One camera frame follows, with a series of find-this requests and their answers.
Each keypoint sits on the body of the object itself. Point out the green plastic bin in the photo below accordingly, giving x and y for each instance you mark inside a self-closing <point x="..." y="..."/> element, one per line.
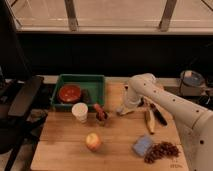
<point x="95" y="84"/>

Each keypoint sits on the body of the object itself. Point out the dark object in bin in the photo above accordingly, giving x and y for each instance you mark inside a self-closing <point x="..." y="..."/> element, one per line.
<point x="86" y="96"/>

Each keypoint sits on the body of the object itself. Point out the grey round device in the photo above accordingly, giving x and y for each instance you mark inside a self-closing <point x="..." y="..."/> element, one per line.
<point x="192" y="78"/>

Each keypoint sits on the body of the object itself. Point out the bunch of red grapes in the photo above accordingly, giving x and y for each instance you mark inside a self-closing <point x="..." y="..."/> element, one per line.
<point x="161" y="150"/>

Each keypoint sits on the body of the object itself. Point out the blue sponge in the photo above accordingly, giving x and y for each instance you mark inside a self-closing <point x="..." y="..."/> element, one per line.
<point x="142" y="145"/>

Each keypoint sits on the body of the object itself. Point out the white paper cup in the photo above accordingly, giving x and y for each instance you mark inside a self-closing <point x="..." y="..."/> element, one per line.
<point x="80" y="111"/>

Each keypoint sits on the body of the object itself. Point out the black office chair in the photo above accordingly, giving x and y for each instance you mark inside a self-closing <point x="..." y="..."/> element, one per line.
<point x="14" y="124"/>

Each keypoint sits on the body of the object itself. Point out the red bowl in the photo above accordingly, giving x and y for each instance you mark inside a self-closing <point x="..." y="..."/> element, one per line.
<point x="69" y="93"/>

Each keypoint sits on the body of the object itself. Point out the small metal cup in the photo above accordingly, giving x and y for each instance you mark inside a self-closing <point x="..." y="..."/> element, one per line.
<point x="102" y="122"/>

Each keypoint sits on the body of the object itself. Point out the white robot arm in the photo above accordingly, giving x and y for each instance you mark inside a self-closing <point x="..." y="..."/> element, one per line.
<point x="196" y="117"/>

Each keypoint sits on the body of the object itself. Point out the orange carrot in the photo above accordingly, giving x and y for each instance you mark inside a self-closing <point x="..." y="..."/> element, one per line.
<point x="100" y="111"/>

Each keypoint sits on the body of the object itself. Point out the light grey towel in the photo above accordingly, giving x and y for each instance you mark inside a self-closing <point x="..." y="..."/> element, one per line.
<point x="123" y="110"/>

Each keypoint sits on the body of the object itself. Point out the yellow red apple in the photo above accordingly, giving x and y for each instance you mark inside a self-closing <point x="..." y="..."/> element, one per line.
<point x="93" y="141"/>

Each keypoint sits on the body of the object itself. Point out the black handled knife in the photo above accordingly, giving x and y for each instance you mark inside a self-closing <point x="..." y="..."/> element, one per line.
<point x="158" y="115"/>

